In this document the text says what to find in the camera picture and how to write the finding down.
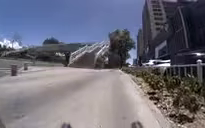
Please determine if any white railing fence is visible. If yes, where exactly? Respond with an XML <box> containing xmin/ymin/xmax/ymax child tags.
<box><xmin>146</xmin><ymin>59</ymin><xmax>205</xmax><ymax>84</ymax></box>

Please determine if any grey asphalt road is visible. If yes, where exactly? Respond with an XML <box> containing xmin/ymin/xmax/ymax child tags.
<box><xmin>0</xmin><ymin>57</ymin><xmax>63</xmax><ymax>81</ymax></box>

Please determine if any brown bollard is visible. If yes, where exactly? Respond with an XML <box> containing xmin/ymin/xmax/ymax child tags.
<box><xmin>10</xmin><ymin>64</ymin><xmax>18</xmax><ymax>77</ymax></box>
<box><xmin>23</xmin><ymin>62</ymin><xmax>29</xmax><ymax>71</ymax></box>

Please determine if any planted bed with low shrubs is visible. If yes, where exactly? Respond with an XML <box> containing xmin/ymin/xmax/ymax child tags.
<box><xmin>121</xmin><ymin>66</ymin><xmax>205</xmax><ymax>128</ymax></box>

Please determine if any white footbridge with stairs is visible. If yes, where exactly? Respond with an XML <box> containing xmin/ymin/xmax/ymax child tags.
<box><xmin>3</xmin><ymin>39</ymin><xmax>111</xmax><ymax>70</ymax></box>

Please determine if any dark green tree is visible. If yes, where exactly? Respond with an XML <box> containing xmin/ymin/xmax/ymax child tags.
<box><xmin>107</xmin><ymin>28</ymin><xmax>136</xmax><ymax>69</ymax></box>

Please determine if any pale grey paved path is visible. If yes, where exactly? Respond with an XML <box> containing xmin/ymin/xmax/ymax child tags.
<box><xmin>0</xmin><ymin>66</ymin><xmax>164</xmax><ymax>128</ymax></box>

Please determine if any tall dark building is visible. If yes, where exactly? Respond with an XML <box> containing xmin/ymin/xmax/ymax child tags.
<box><xmin>135</xmin><ymin>0</ymin><xmax>205</xmax><ymax>66</ymax></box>

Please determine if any white vehicle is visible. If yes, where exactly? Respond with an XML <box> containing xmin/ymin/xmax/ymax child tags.
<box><xmin>141</xmin><ymin>58</ymin><xmax>173</xmax><ymax>68</ymax></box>

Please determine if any robot's own part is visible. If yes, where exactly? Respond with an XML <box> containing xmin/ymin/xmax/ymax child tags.
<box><xmin>130</xmin><ymin>121</ymin><xmax>144</xmax><ymax>128</ymax></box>
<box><xmin>60</xmin><ymin>122</ymin><xmax>73</xmax><ymax>128</ymax></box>

